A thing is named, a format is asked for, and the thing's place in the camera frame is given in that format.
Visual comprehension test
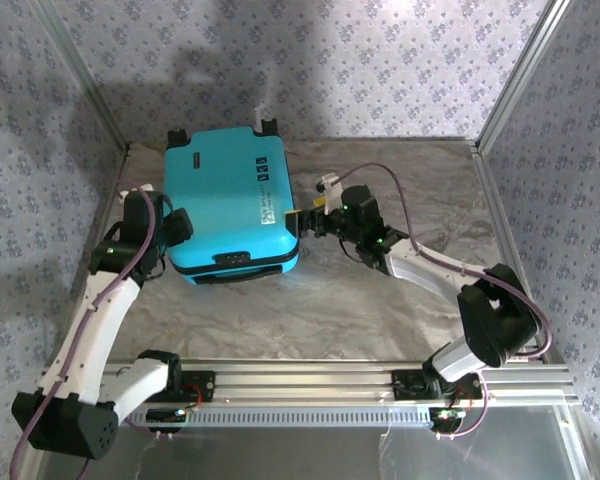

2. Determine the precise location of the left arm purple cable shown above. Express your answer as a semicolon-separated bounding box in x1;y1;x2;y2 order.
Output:
8;179;157;480

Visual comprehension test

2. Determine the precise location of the aluminium frame post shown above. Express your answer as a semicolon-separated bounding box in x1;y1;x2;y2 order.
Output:
29;0;132;152
473;0;579;152

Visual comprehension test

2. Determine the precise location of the aluminium side rail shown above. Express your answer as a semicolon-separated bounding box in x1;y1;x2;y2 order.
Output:
62;142;134;364
469;142;551;364

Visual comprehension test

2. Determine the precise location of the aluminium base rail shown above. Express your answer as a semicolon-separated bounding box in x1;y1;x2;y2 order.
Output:
102;357;579;406

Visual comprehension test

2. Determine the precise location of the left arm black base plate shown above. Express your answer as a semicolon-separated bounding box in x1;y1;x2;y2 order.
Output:
178;370;216;403

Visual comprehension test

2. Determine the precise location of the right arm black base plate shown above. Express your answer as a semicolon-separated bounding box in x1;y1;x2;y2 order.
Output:
392;368;482;402

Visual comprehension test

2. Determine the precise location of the grey metal shelf plate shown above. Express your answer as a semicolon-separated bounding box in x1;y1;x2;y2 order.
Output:
34;407;584;480

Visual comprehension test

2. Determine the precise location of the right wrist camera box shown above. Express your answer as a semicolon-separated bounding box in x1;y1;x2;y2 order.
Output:
315;172;345;201

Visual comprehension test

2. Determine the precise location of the grey slotted cable duct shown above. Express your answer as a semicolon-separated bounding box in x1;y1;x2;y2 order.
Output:
124;408;434;429

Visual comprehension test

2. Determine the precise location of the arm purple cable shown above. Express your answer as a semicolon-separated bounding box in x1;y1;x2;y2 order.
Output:
337;162;554;440
8;179;157;480

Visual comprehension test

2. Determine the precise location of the turquoise hard-shell suitcase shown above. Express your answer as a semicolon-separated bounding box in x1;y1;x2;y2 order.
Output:
163;116;301;287

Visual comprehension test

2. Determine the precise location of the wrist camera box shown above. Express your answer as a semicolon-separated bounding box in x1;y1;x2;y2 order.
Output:
117;182;155;200
315;172;345;201

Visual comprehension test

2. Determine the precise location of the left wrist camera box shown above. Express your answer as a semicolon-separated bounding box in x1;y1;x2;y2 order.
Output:
117;182;155;200

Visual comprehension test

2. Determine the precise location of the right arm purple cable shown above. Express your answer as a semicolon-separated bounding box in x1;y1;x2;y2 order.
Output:
337;162;554;440

